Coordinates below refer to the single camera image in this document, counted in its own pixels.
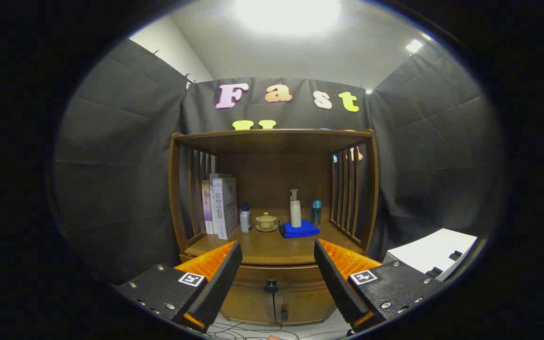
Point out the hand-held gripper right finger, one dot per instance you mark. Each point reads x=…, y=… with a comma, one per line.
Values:
x=335, y=283

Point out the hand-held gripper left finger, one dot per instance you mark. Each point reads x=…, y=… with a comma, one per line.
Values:
x=222, y=278

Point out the black drawer knob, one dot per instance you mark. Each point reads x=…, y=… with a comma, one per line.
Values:
x=271, y=285

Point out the brown wooden drawer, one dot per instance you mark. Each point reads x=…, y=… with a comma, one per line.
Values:
x=276, y=274

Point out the brown wooden countertop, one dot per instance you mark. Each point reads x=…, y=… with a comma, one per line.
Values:
x=272, y=248

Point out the white drawer unit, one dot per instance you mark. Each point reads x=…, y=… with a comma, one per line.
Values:
x=428, y=252

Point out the brown wooden cabinet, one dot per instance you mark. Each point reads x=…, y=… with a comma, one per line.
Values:
x=276, y=179

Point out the white bottle blue cap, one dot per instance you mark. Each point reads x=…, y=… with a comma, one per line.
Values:
x=245, y=221

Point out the blue folded cloth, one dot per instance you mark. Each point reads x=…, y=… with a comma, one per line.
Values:
x=300, y=230

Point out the thick white book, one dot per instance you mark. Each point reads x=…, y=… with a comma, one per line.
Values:
x=222, y=212

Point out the yellow lidded tea cup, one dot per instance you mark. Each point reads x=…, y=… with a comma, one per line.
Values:
x=266, y=222

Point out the thin purple book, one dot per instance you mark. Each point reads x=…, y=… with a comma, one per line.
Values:
x=207, y=208

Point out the blue cylinder bottle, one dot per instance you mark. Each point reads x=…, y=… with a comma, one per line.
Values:
x=317, y=212

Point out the white pump bottle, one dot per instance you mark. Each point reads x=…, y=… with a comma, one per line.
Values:
x=295, y=212

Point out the small ceiling spotlight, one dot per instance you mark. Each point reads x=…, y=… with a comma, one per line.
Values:
x=413, y=46

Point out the large ceiling lamp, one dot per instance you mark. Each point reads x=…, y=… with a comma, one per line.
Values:
x=286, y=14

